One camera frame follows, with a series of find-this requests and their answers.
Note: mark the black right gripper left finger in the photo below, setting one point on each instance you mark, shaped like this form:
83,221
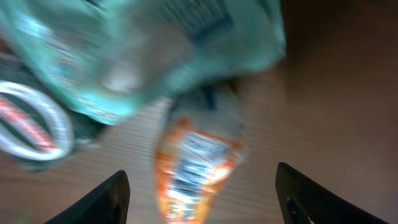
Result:
108,203

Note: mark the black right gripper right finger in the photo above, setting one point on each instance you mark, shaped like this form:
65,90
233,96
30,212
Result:
304,201

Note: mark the dark green round-logo packet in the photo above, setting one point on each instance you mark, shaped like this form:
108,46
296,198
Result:
37,129

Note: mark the orange snack packet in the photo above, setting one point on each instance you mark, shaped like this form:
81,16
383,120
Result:
202,144

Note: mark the teal wet wipes pack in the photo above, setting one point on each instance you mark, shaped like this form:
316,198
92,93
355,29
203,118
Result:
108,59

